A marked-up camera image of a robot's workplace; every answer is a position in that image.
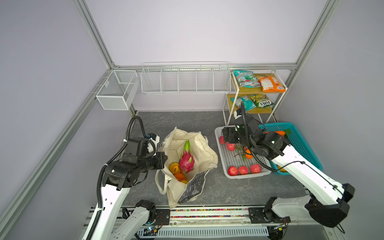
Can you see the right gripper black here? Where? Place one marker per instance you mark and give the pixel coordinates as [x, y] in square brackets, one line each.
[230, 132]

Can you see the white wire wall basket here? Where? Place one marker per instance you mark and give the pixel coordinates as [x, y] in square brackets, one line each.
[185, 77]

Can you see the red apple front middle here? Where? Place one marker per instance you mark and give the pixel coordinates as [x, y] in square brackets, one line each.
[243, 170]

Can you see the teal plastic vegetable basket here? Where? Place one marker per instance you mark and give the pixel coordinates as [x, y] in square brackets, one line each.
[296, 139]

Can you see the pink dragon fruit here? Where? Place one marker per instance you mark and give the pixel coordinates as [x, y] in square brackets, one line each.
[187, 161]

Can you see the white plastic fruit basket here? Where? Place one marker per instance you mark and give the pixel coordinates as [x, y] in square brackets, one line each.
[236, 158]

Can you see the red apple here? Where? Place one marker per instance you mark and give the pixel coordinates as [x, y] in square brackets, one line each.
[256, 169]
[243, 170]
[231, 147]
[222, 140]
[233, 171]

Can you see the cream canvas tote bag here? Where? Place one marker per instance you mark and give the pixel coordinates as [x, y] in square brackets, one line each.
[205, 157]

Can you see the teal snack bag lower shelf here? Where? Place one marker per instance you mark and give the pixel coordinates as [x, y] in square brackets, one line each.
[246, 100]

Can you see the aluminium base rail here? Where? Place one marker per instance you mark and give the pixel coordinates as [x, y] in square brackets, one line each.
[215, 222]

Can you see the green snack bag lower shelf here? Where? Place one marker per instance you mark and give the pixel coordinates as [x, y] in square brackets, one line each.
[261, 100]

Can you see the white mesh box basket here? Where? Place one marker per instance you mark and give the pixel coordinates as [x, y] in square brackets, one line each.
[118, 90]

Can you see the orange carrot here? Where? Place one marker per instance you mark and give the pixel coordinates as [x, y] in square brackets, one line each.
[284, 133]

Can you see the red apple front right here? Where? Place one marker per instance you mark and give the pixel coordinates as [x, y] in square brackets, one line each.
[256, 169]

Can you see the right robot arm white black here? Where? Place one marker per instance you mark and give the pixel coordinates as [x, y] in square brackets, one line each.
[327, 201]

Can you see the white two-tier wooden shelf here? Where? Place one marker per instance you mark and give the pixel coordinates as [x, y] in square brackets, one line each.
[265, 115]

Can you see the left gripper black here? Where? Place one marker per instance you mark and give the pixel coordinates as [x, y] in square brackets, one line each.
[161, 161]

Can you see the red apple centre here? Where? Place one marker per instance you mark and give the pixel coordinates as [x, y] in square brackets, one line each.
[231, 147]

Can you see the orange snack bag top shelf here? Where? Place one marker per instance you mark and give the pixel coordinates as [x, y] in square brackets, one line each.
[270, 84]

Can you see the teal snack bag shelf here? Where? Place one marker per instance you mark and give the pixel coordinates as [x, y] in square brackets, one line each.
[246, 100]
[246, 79]

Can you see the teal snack bag top shelf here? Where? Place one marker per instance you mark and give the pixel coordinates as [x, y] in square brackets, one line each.
[246, 79]

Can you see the small orange tangerine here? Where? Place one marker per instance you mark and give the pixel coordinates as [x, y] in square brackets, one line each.
[248, 154]

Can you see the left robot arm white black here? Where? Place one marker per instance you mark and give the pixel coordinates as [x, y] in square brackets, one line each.
[138, 155]

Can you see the red apple back left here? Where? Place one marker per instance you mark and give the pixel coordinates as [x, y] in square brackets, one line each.
[222, 140]

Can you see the red apple front left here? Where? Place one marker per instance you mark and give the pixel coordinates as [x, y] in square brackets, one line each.
[233, 171]

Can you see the yellow orange mango fruit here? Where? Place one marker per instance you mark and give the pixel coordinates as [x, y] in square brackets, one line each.
[174, 168]

